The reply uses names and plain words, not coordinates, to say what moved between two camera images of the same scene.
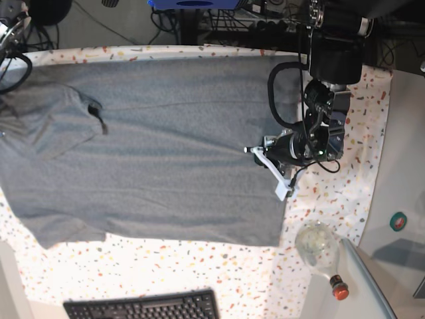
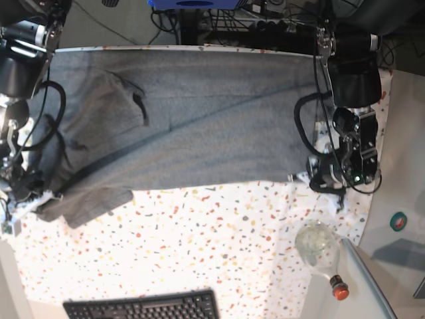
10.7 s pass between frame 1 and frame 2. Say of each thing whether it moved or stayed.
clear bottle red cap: stayed
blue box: stayed
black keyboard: stayed
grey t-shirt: moved
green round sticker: stayed
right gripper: moved
